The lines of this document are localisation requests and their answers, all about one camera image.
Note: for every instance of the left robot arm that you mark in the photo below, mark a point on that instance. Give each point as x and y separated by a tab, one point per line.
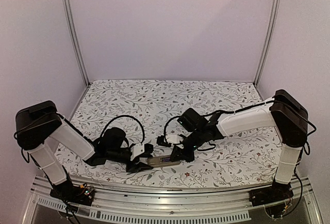
40	124

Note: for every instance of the aluminium frame post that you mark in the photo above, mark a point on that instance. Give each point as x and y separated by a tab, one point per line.
267	42
75	43

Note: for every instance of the left aluminium frame post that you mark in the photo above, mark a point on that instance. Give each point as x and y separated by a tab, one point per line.
75	43

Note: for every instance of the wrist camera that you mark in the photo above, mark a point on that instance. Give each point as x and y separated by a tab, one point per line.
169	140
136	151

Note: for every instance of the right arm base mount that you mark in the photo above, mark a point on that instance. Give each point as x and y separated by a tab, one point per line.
275	201

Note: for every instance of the aluminium front rail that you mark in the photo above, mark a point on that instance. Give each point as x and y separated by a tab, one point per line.
121	203

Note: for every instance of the right aluminium frame post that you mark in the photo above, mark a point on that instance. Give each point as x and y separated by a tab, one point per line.
267	42

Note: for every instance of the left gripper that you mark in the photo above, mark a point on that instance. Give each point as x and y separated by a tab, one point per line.
134	168

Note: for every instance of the purple battery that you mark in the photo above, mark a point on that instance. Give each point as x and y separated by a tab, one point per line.
165	160

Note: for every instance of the floral tablecloth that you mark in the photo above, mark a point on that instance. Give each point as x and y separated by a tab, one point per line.
145	109

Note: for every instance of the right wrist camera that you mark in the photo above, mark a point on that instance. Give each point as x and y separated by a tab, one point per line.
169	140

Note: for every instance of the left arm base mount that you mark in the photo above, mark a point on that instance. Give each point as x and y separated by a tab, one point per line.
82	194

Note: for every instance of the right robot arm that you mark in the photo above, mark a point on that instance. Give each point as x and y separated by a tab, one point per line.
282	111

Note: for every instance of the beige remote control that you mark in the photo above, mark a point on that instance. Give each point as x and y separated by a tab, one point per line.
155	162

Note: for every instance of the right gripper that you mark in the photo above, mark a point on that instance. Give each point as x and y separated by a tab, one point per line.
180	156

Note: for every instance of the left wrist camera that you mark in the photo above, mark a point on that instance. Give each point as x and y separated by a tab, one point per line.
136	151

